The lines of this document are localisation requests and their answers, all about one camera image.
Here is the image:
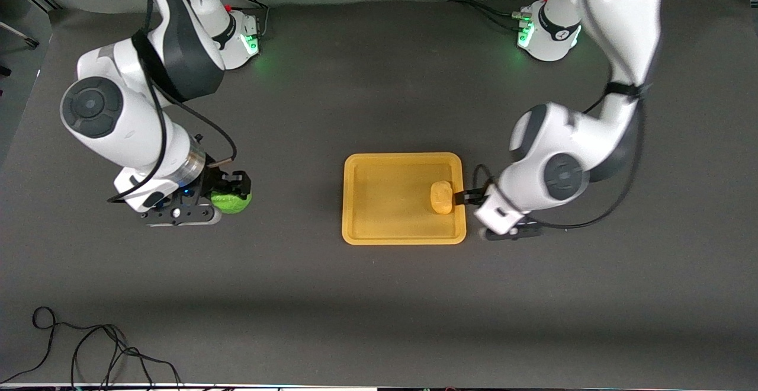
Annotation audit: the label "green toy apple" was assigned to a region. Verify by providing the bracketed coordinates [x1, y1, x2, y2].
[210, 188, 253, 214]

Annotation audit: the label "yellow toy potato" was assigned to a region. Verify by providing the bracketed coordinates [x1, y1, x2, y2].
[430, 181, 454, 215]

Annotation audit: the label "yellow plastic tray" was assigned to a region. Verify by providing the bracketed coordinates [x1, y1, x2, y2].
[342, 152, 467, 245]

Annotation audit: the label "dark grey table mat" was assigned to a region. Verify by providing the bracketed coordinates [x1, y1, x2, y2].
[0, 0, 758, 387]

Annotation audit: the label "thin metal stand leg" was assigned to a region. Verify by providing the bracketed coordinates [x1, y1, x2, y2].
[0, 21, 39, 48]

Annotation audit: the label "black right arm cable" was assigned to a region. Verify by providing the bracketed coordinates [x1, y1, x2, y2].
[107, 0, 237, 203]

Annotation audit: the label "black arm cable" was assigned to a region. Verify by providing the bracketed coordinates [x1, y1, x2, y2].
[473, 0, 647, 229]
[107, 0, 237, 203]

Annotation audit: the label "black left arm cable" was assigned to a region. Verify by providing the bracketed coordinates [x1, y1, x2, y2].
[473, 0, 647, 229]

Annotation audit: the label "loose black cable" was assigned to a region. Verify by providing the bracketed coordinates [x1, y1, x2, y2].
[0, 306, 184, 389]

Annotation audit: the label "black right arm base cables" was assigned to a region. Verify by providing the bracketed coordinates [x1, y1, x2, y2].
[216, 0, 271, 41]

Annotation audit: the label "black arm base cables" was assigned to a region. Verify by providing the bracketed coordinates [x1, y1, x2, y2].
[447, 0, 554, 30]
[216, 0, 271, 41]

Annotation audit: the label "black left arm base cables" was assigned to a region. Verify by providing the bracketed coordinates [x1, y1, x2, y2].
[447, 0, 554, 30]

